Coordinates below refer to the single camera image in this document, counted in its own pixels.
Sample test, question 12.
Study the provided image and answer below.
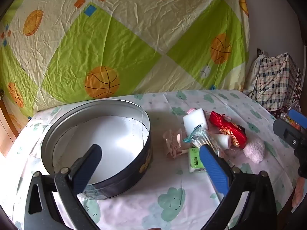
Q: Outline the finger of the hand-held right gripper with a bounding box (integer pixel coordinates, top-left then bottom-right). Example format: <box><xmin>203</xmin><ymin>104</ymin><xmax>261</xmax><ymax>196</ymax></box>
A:
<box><xmin>273</xmin><ymin>118</ymin><xmax>305</xmax><ymax>147</ymax></box>
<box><xmin>288</xmin><ymin>109</ymin><xmax>307</xmax><ymax>128</ymax></box>

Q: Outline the wooden door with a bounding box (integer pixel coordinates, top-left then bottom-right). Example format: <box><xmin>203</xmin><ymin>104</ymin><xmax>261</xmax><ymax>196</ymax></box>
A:
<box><xmin>0</xmin><ymin>98</ymin><xmax>22</xmax><ymax>159</ymax></box>

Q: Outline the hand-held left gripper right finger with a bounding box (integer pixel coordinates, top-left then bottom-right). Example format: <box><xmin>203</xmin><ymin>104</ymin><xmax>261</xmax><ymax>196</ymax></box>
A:
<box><xmin>199</xmin><ymin>145</ymin><xmax>279</xmax><ymax>230</ymax></box>

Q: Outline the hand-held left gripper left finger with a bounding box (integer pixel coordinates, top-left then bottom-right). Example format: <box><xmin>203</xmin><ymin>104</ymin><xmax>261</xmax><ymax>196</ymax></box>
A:
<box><xmin>24</xmin><ymin>144</ymin><xmax>102</xmax><ymax>230</ymax></box>

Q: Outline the red embroidered pouch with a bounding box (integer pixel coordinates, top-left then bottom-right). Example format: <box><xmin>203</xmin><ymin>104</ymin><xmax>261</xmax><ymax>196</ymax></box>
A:
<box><xmin>209</xmin><ymin>111</ymin><xmax>247</xmax><ymax>150</ymax></box>

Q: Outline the colourful snack bag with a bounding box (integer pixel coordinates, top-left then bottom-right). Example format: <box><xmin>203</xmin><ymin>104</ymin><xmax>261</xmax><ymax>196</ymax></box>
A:
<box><xmin>278</xmin><ymin>101</ymin><xmax>301</xmax><ymax>127</ymax></box>

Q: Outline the white gauze roll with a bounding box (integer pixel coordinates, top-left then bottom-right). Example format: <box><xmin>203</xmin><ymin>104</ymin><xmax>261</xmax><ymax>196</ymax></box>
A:
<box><xmin>215</xmin><ymin>134</ymin><xmax>231</xmax><ymax>150</ymax></box>

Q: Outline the basketball print bedsheet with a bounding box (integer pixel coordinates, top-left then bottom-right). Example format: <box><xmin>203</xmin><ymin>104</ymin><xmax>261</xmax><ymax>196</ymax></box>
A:
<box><xmin>0</xmin><ymin>0</ymin><xmax>251</xmax><ymax>118</ymax></box>

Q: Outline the pink cloth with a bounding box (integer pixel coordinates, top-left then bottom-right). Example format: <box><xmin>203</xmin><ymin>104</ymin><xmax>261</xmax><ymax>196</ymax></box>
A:
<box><xmin>163</xmin><ymin>128</ymin><xmax>189</xmax><ymax>159</ymax></box>

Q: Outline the pink fluffy puff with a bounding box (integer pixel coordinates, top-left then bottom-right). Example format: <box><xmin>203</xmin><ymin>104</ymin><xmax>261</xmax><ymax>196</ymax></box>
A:
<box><xmin>243</xmin><ymin>139</ymin><xmax>266</xmax><ymax>164</ymax></box>

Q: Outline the plaid cloth bag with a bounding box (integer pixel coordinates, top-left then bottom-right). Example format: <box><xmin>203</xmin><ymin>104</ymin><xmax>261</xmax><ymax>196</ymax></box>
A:
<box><xmin>245</xmin><ymin>52</ymin><xmax>303</xmax><ymax>112</ymax></box>

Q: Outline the person's right forearm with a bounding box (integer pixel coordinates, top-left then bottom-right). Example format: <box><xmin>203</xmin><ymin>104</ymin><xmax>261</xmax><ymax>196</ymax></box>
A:
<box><xmin>291</xmin><ymin>176</ymin><xmax>305</xmax><ymax>209</ymax></box>

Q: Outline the round metal tin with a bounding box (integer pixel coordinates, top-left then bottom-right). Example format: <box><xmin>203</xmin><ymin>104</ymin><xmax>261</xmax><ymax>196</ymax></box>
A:
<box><xmin>40</xmin><ymin>99</ymin><xmax>154</xmax><ymax>200</ymax></box>

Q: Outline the green tissue pack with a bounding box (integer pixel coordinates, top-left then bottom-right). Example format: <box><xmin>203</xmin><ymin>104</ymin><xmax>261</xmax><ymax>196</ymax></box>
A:
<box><xmin>188</xmin><ymin>148</ymin><xmax>207</xmax><ymax>173</ymax></box>

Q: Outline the cotton swab packet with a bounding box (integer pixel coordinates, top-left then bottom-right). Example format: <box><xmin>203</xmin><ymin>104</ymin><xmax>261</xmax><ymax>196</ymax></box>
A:
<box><xmin>183</xmin><ymin>127</ymin><xmax>220</xmax><ymax>157</ymax></box>

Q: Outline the cloud print tablecloth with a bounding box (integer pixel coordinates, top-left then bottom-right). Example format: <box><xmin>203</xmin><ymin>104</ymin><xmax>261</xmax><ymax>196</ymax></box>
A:
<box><xmin>5</xmin><ymin>89</ymin><xmax>300</xmax><ymax>230</ymax></box>

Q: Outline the white sponge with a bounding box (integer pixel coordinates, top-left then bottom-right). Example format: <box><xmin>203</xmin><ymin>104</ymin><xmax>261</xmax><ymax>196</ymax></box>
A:
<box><xmin>183</xmin><ymin>108</ymin><xmax>209</xmax><ymax>137</ymax></box>

